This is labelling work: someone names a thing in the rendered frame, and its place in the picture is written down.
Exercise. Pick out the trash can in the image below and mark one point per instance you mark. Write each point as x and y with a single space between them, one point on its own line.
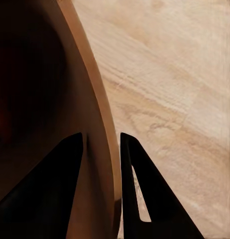
68 97

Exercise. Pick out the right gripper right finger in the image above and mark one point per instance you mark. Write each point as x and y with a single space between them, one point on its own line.
169 218

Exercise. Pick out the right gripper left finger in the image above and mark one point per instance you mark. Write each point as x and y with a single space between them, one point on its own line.
39 206

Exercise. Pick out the can of soda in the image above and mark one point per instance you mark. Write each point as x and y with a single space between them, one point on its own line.
17 76

